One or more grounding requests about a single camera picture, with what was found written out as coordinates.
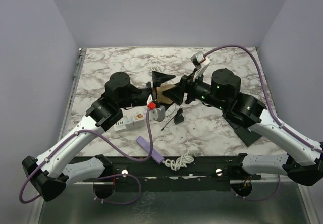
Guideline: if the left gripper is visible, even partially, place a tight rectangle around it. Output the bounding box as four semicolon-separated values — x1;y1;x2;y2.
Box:
119;72;176;111

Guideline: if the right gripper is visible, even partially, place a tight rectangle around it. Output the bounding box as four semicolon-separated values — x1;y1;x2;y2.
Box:
164;67;228;111

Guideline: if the beige cube socket adapter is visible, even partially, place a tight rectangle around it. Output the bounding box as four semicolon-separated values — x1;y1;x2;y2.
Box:
156;84;177;105

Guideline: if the black charger with cable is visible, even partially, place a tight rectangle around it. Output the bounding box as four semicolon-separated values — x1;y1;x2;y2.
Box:
161;107;184;131

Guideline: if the white cube socket adapter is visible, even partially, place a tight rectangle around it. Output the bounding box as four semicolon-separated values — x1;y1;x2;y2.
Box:
132;109;145;128

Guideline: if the purple power strip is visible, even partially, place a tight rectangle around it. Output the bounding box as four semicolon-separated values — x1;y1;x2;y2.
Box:
135;136;166;166

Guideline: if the white power strip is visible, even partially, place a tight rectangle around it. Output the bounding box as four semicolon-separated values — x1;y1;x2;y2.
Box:
114;119;134;133

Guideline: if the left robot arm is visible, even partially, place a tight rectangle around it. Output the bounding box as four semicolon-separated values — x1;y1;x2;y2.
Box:
19;71;175;204

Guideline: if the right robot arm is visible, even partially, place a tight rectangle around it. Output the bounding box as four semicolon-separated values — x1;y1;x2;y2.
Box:
163;68;322;186

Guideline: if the black flat pad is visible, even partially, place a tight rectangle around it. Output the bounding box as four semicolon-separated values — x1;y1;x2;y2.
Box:
222;114;262;147

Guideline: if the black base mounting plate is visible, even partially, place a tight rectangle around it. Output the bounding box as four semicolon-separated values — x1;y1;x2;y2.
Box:
83;154;262;193

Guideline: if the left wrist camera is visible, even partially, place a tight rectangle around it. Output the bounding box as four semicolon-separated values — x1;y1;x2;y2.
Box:
146;102;166;122

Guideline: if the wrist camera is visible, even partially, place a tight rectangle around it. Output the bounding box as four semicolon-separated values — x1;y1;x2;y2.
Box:
146;102;166;122
190;51;210;81

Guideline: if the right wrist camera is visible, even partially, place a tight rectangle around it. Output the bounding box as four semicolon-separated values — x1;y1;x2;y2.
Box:
190;51;210;81

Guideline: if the purple strip white cord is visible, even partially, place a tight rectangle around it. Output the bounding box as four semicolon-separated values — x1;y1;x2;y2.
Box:
164;150;195;171

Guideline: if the aluminium frame rail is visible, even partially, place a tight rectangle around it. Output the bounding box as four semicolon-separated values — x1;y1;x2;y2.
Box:
57;48;87;142

